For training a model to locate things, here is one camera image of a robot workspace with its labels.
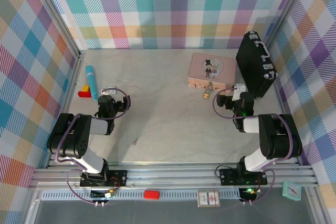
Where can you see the small brass padlock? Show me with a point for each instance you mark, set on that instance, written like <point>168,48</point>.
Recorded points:
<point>206,92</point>

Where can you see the pink cartoon tin box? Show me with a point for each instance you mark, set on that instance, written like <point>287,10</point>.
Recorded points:
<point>210,66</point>

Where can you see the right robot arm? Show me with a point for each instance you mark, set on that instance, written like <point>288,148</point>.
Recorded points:
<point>278,134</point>

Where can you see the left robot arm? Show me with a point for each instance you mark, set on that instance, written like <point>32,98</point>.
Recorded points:
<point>68,134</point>

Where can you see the red and yellow block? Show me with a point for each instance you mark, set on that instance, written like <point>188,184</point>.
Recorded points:
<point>84,93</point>

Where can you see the blue marker pen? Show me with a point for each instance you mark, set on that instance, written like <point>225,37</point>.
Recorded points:
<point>91,82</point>

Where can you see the black briefcase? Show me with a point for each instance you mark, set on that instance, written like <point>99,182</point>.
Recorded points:
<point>249,64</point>

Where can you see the small black connector board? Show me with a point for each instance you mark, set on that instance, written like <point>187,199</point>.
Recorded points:
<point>245,194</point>
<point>97,194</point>

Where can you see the red plastic brick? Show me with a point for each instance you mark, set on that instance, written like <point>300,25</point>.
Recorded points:
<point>151,194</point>

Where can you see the playing card deck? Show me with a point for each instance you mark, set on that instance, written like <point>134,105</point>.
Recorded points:
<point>209,198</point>

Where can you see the mint green alarm clock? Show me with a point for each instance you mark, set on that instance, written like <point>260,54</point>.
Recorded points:
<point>291,191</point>

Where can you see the aluminium table side rail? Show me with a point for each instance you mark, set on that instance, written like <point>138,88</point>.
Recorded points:
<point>286,103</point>
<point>67,103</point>

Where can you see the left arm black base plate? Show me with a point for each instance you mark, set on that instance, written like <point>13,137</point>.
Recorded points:
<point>118,178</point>

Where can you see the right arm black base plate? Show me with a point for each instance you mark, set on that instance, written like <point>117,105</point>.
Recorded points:
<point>228,176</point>

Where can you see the wide aluminium base rail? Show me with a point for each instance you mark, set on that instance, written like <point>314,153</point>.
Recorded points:
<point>170,176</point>

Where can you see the aluminium frame post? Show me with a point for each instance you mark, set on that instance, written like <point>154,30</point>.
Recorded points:
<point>287,11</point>
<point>59,16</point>

